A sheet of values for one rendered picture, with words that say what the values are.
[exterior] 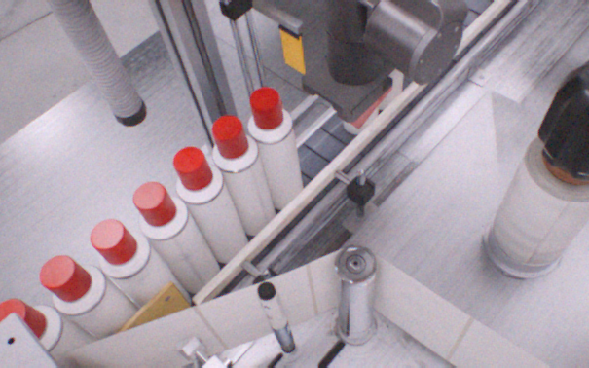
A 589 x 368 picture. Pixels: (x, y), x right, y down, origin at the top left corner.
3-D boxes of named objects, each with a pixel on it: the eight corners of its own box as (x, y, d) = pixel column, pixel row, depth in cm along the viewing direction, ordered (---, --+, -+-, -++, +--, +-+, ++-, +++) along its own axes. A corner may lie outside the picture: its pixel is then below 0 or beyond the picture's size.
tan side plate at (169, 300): (131, 377, 60) (99, 357, 53) (128, 372, 61) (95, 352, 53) (197, 312, 64) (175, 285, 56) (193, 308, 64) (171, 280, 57)
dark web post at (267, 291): (288, 357, 62) (266, 303, 46) (277, 347, 62) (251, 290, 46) (298, 346, 62) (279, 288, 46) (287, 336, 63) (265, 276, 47)
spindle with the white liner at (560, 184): (535, 293, 63) (658, 144, 38) (469, 248, 67) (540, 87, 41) (573, 240, 66) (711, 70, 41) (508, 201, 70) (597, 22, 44)
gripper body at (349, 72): (410, 62, 56) (417, 5, 49) (348, 122, 52) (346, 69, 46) (362, 36, 58) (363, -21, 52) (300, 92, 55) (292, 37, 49)
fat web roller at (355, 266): (358, 353, 61) (359, 298, 45) (328, 328, 63) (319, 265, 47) (383, 324, 63) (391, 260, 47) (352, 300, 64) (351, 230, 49)
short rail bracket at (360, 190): (361, 230, 75) (362, 185, 65) (346, 218, 76) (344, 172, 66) (376, 214, 76) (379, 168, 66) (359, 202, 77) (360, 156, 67)
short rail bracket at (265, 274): (276, 321, 69) (264, 288, 59) (243, 291, 72) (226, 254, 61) (294, 303, 70) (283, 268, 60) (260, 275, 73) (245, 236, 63)
